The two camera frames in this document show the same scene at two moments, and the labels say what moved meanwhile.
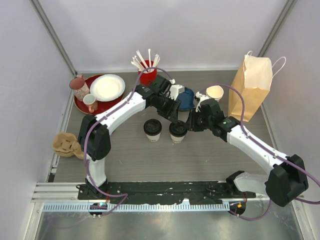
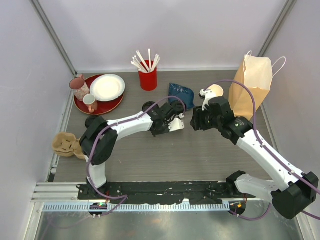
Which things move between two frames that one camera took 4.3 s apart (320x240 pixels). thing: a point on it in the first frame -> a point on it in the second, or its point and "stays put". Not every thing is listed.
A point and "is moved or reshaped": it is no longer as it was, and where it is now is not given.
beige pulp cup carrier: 66,144 stays put
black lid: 152,127 is moved or reshaped
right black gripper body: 199,122 stays put
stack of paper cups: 214,91 stays put
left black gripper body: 166,106 -> 163,129
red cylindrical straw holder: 145,78 stays put
